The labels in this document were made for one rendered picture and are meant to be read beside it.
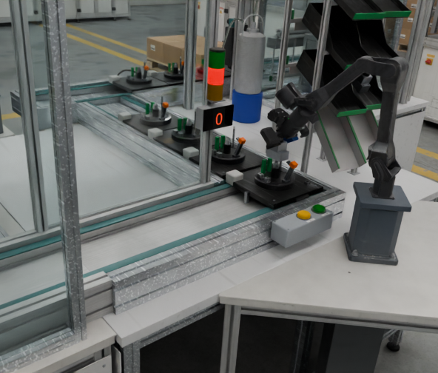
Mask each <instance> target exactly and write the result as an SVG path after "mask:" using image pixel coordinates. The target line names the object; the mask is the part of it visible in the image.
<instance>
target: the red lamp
mask: <svg viewBox="0 0 438 373"><path fill-rule="evenodd" d="M223 79H224V68H223V69H212V68H210V67H208V81H207V83H208V84H211V85H222V84H223Z"/></svg>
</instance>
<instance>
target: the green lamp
mask: <svg viewBox="0 0 438 373"><path fill-rule="evenodd" d="M225 55H226V51H225V52H222V53H216V52H212V51H209V66H208V67H210V68H212V69H223V68H224V67H225Z"/></svg>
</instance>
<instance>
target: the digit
mask: <svg viewBox="0 0 438 373"><path fill-rule="evenodd" d="M224 120H225V108H222V109H218V110H214V112H213V125H212V128H216V127H222V126H224Z"/></svg>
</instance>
